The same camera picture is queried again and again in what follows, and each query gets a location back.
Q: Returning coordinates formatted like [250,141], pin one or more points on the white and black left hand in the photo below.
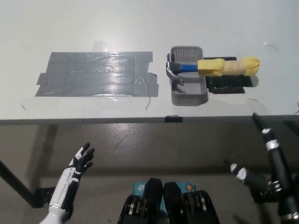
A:
[70,179]

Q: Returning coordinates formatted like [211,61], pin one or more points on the white and black right hand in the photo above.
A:
[276,161]

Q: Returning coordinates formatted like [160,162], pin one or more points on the blue hammer with yellow wrap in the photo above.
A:
[210,67]

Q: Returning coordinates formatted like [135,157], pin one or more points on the black robot torso blocks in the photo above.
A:
[153,200]

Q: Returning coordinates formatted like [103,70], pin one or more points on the black diagonal table leg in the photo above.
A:
[16,180]

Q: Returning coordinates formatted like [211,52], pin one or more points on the teal router box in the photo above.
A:
[139,187]

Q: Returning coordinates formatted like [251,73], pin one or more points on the black tape patch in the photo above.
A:
[224,84]

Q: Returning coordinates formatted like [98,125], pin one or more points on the grey perforated plastic basket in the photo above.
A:
[189,93]

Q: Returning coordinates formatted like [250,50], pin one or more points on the grey duct tape patch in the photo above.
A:
[93,74]

